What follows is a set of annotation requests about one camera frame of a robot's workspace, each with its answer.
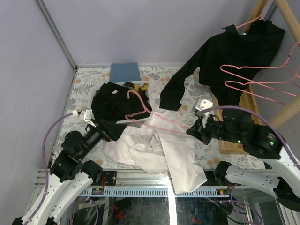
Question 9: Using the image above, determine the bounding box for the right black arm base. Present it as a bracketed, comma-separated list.
[204, 161, 232, 186]

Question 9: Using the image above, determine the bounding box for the pink hanger front black shirt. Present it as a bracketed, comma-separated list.
[220, 42, 300, 89]

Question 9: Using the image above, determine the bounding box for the wooden clothes rack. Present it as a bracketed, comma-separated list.
[217, 0, 300, 155]

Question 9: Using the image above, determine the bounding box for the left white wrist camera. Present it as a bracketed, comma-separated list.
[72, 109, 96, 127]

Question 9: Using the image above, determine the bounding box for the folded blue cloth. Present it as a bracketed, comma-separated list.
[109, 63, 141, 83]

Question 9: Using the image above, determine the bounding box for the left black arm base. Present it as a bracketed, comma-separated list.
[92, 171, 117, 187]

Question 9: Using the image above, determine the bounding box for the white shirt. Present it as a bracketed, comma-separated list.
[103, 110, 207, 194]

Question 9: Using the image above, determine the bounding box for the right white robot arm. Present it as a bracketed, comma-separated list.
[187, 109, 300, 211]

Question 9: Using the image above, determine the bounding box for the pink wire hanger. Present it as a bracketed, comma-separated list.
[225, 80, 300, 105]

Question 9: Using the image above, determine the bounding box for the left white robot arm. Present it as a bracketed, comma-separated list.
[13, 120, 127, 225]

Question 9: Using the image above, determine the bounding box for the yellow plaid shirt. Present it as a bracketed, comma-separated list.
[123, 82, 149, 92]

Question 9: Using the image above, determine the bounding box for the aluminium mounting rail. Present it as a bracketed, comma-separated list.
[35, 168, 286, 187]

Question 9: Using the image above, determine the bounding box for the grey slotted cable duct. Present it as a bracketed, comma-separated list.
[79, 188, 229, 198]

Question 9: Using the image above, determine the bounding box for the aluminium corner frame post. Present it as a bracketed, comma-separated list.
[35, 0, 78, 70]

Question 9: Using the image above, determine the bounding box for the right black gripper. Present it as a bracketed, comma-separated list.
[186, 110, 244, 144]

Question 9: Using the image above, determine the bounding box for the pink hanger of white shirt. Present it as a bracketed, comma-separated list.
[125, 90, 190, 129]

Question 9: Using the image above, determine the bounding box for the white plastic basket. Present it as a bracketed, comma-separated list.
[88, 81, 154, 124]

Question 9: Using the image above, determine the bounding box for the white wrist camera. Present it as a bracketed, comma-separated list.
[193, 99, 213, 127]
[72, 109, 96, 127]

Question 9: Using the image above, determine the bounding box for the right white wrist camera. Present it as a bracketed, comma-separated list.
[193, 99, 213, 127]

